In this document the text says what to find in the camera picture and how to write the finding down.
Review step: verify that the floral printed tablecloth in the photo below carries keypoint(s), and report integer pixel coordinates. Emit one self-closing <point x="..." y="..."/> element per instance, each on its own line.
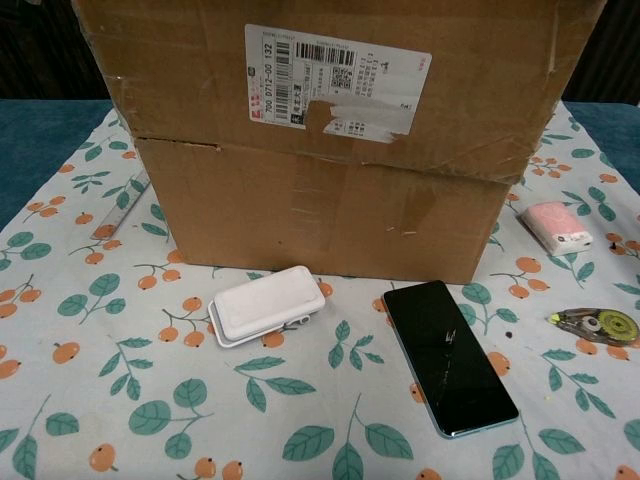
<point x="150" y="390"/>

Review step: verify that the teal table cover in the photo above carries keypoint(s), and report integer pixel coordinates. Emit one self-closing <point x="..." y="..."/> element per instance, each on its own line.
<point x="40" y="150"/>

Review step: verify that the black smartphone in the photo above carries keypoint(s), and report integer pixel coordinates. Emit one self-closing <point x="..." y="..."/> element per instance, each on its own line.
<point x="450" y="360"/>

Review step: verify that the transparent plastic ruler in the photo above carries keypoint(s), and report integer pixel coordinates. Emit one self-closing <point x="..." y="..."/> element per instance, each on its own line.
<point x="120" y="205"/>

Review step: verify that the white plastic case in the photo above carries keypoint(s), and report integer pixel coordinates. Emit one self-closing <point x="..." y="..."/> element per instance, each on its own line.
<point x="265" y="310"/>

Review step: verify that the brown cardboard box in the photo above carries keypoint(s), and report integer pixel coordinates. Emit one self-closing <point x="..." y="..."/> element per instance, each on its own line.
<point x="325" y="200"/>

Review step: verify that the correction tape dispenser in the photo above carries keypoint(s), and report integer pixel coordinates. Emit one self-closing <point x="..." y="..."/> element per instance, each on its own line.
<point x="600" y="327"/>

